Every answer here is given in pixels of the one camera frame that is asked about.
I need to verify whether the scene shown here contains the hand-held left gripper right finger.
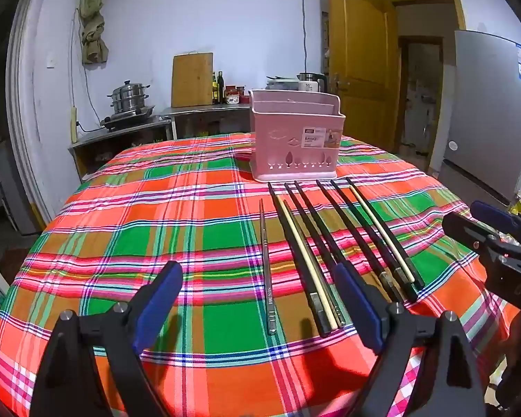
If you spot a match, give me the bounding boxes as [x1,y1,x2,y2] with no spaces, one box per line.
[333,263,489,417]

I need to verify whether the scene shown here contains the pink plastic utensil basket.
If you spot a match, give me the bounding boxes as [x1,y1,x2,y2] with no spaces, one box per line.
[248,89,346,183]

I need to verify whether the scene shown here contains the yellow wooden door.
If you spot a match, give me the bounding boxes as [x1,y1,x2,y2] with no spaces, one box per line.
[325,0,401,154]

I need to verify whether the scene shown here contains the metal shelf table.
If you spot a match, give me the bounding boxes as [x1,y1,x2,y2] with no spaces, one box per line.
[162,102,253,140]

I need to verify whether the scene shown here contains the low metal stand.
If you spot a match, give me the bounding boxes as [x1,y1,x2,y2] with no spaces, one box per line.
[68,115,175,183]

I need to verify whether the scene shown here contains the induction cooker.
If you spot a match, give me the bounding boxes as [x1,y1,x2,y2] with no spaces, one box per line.
[99,104,158,132]

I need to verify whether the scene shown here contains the silver refrigerator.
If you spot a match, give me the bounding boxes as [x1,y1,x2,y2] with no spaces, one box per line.
[430,30,521,208]

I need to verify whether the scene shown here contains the black wall cable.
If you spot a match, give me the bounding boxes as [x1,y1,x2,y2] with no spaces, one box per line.
[298,0,310,74]

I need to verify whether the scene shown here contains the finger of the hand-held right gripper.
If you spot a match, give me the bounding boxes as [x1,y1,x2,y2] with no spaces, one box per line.
[470,201,521,232]
[441,211,495,252]

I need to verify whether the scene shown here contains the steel steamer pot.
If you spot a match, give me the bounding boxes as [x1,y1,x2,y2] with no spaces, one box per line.
[108,80,151,114]

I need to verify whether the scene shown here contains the silver metal chopstick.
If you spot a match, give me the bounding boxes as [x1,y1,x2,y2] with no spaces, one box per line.
[259,200,279,336]

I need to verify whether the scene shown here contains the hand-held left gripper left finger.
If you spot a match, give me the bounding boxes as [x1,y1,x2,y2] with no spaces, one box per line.
[34,261,184,417]

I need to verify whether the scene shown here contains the black chopstick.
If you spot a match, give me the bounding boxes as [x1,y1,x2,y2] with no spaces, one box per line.
[345,177,426,289]
[294,180,346,270]
[284,182,347,327]
[330,179,420,302]
[267,182,331,338]
[315,179,405,305]

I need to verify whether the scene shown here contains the wooden cutting board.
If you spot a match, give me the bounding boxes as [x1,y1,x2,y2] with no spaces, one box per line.
[171,52,215,108]

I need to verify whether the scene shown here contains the plaid tablecloth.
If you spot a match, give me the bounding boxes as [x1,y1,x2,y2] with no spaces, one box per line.
[0,132,521,417]

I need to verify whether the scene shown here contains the grey lidded container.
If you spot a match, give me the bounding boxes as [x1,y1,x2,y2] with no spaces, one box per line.
[266,76,300,92]

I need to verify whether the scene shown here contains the cream chopstick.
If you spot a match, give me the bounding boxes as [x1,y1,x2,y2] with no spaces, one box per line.
[348,185,415,285]
[281,200,337,333]

